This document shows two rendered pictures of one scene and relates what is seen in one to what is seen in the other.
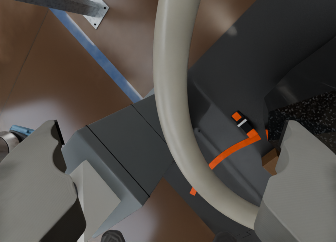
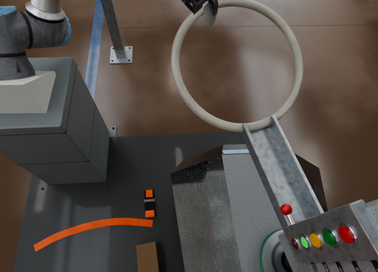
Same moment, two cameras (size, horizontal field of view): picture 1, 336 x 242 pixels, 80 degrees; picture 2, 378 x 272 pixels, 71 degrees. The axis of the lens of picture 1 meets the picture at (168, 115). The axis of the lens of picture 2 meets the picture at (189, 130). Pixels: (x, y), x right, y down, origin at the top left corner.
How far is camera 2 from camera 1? 0.91 m
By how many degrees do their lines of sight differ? 40
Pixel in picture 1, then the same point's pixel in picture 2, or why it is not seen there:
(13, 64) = not seen: hidden behind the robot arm
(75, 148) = (56, 63)
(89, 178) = (49, 79)
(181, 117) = (190, 22)
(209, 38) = (175, 129)
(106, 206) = (41, 99)
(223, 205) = (176, 54)
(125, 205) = (45, 117)
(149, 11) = (153, 86)
